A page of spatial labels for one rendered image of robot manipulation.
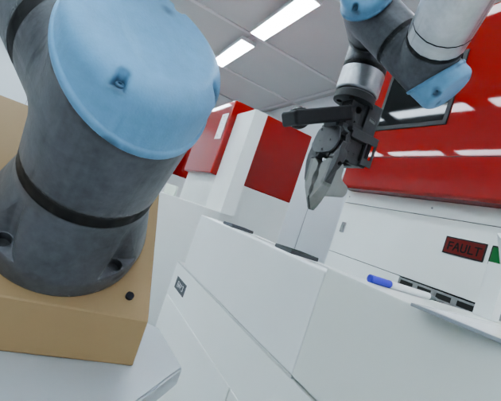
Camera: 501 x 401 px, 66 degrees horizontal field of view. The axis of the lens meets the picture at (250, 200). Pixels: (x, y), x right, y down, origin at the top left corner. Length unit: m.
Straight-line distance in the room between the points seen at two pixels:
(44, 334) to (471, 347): 0.36
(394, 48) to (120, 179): 0.43
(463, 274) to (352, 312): 0.71
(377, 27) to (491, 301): 0.43
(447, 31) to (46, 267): 0.48
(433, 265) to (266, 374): 0.73
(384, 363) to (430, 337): 0.06
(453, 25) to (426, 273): 0.82
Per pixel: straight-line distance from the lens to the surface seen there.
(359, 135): 0.67
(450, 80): 0.57
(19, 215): 0.36
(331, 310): 0.49
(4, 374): 0.37
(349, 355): 0.46
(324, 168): 0.65
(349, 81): 0.69
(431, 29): 0.53
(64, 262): 0.35
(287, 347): 0.55
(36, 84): 0.30
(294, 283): 0.56
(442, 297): 1.16
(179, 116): 0.25
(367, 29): 0.63
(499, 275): 0.69
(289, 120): 0.63
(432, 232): 1.23
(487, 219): 1.16
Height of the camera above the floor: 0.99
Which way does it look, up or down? 3 degrees up
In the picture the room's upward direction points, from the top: 19 degrees clockwise
